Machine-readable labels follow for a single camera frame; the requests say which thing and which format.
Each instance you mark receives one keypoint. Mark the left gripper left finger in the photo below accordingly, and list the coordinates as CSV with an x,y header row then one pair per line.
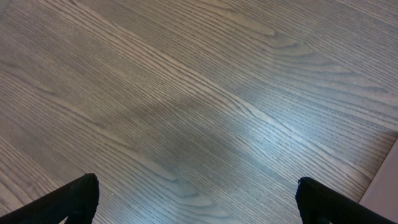
x,y
75,202

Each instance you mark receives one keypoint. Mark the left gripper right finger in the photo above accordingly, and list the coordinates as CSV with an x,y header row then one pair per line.
x,y
319,204

